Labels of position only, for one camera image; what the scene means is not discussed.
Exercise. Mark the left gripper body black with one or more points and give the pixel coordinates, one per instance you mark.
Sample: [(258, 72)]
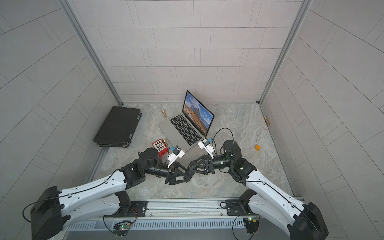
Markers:
[(170, 173)]

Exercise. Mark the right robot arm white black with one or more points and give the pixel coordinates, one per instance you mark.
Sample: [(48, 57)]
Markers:
[(298, 220)]

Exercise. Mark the controller board with cables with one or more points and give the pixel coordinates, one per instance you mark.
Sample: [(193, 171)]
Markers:
[(251, 225), (122, 228)]

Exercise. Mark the left corner aluminium post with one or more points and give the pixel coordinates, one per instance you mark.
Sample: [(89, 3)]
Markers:
[(88, 47)]

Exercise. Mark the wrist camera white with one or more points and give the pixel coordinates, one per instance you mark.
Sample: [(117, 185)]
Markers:
[(205, 144), (174, 154)]

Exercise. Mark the right corner aluminium post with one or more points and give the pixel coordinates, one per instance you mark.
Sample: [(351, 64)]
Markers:
[(290, 38)]

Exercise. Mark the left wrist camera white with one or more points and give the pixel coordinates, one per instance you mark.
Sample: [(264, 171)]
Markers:
[(174, 154)]

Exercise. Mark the left controller board with cables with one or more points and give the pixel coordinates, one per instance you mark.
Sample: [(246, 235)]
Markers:
[(122, 228)]

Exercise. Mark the corner aluminium post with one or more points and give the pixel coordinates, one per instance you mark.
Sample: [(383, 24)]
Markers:
[(88, 47), (290, 38)]

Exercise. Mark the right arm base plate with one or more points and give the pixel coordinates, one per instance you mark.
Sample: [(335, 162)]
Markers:
[(236, 208)]

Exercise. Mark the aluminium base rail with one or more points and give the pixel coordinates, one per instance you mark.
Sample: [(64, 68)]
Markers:
[(182, 208)]

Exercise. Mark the silver laptop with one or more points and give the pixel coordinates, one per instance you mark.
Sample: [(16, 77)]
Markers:
[(190, 126)]

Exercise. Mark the right controller board with cables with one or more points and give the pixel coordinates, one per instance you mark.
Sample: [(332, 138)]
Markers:
[(251, 225)]

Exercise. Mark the black closed case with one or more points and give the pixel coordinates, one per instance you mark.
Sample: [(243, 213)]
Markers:
[(118, 128)]

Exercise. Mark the red white toy block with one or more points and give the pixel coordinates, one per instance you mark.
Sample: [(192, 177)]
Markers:
[(161, 147)]

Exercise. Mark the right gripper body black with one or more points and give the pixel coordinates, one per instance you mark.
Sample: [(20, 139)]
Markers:
[(210, 163)]

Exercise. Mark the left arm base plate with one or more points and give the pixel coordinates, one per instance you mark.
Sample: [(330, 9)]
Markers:
[(136, 209)]

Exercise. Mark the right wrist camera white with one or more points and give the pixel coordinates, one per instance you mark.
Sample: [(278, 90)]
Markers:
[(205, 144)]

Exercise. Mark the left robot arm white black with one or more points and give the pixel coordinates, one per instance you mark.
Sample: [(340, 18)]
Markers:
[(106, 197)]

